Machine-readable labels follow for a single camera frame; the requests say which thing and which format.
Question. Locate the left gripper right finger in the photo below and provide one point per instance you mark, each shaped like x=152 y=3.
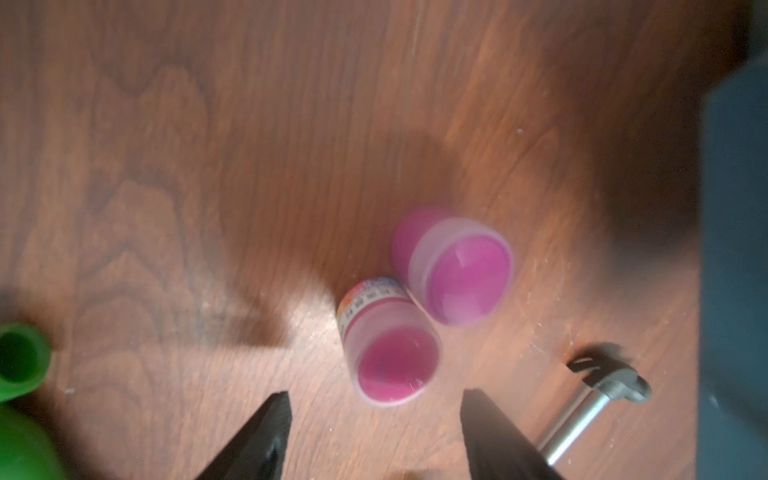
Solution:
x=495 y=447

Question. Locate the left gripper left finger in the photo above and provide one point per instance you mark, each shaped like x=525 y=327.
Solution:
x=259 y=448

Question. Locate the pink paint can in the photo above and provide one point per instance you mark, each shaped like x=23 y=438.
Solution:
x=391 y=349
x=456 y=268

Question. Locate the steel claw hammer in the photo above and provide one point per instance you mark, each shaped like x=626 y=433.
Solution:
x=606 y=379

